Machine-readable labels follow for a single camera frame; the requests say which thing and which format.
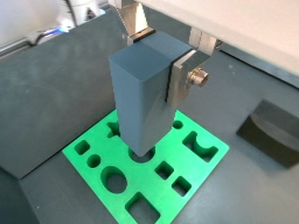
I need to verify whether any green shape sorter board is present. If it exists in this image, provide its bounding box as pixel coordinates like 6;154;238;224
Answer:
62;112;229;224

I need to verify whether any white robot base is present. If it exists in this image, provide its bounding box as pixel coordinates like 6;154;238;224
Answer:
54;0;105;29

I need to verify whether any aluminium frame rail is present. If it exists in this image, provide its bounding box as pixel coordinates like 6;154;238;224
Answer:
0;38;31;58

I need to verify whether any dark grey block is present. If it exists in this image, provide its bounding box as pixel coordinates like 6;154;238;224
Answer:
237;100;299;168

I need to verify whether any grey rectangular block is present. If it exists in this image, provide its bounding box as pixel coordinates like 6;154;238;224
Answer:
108;31;190;156

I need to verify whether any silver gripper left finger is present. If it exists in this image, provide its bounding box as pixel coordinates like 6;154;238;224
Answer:
108;0;154;46

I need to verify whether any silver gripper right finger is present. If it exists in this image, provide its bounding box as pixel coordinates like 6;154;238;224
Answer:
165;28;217;108

